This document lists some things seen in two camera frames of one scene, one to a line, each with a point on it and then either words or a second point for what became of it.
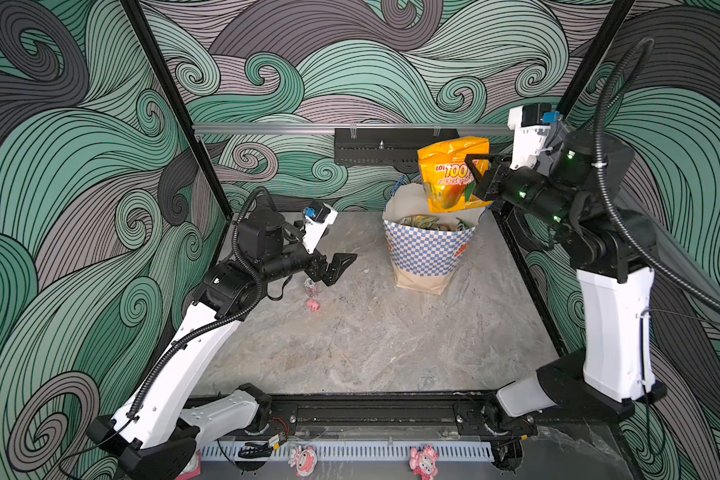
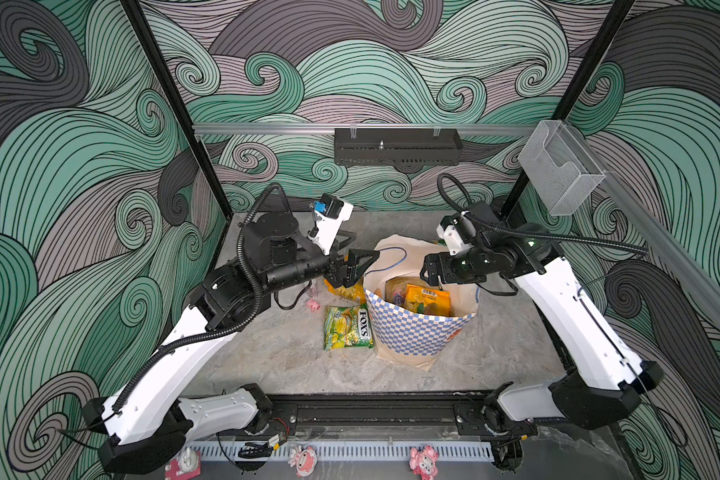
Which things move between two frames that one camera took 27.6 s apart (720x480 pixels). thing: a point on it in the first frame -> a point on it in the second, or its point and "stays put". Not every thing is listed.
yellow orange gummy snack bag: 446,178 -> 353,291
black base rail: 349,415 stays put
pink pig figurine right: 424,462 stays put
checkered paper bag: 426,248 -> 403,334
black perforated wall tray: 383,146 stays put
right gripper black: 502,178 -> 449,275
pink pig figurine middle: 304,460 stays put
